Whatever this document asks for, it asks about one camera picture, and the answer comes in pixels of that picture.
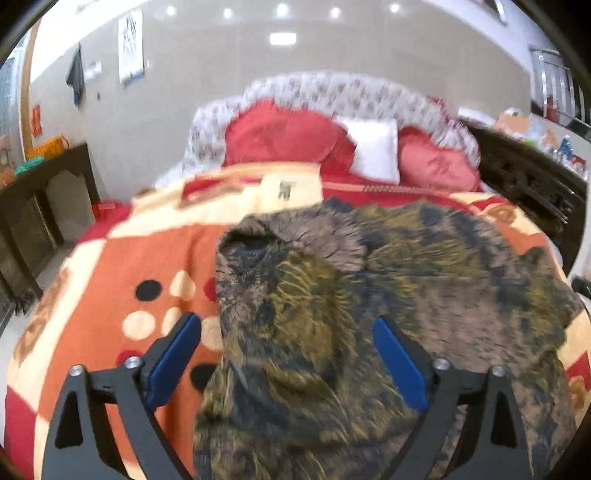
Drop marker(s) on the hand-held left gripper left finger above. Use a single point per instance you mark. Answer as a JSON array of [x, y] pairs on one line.
[[173, 360]]

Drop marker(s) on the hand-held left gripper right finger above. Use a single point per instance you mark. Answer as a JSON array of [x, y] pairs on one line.
[[397, 360]]

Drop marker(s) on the brown yellow patterned garment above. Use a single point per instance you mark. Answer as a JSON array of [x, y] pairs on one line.
[[323, 300]]

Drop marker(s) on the orange red patterned blanket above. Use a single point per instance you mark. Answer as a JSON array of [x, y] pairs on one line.
[[138, 249]]

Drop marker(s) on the red basin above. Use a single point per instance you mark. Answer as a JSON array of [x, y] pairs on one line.
[[106, 210]]

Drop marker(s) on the small red pillow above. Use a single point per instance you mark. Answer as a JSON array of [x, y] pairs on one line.
[[434, 166]]

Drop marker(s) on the white pillow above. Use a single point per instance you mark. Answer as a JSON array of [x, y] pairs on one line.
[[376, 147]]

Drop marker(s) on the dark wooden cabinet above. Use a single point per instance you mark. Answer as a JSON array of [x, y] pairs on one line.
[[517, 166]]

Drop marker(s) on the dark wooden side table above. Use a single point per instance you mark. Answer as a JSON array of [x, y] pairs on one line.
[[55, 164]]

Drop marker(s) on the green object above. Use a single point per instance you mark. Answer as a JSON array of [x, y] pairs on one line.
[[28, 165]]

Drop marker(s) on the orange box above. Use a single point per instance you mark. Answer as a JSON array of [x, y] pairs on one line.
[[48, 147]]

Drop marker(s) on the large red pillow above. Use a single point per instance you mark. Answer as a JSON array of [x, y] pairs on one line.
[[277, 134]]

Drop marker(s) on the colourful packages pile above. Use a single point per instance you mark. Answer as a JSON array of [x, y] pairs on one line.
[[545, 138]]

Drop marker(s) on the floral headboard cover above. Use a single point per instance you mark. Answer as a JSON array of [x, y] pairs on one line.
[[323, 90]]

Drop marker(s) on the dark hanging cloth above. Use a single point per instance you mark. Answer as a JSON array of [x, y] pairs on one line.
[[76, 74]]

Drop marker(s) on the metal stair railing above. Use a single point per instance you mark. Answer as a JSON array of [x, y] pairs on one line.
[[554, 83]]

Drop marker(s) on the red wall paper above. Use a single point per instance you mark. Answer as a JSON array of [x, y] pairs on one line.
[[37, 120]]

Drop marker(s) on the small white wall sign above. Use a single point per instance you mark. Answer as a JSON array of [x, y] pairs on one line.
[[93, 69]]

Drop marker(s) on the eye chart wall poster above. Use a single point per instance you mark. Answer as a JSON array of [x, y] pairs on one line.
[[131, 46]]

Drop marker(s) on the framed wall picture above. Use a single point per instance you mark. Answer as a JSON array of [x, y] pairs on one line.
[[495, 10]]

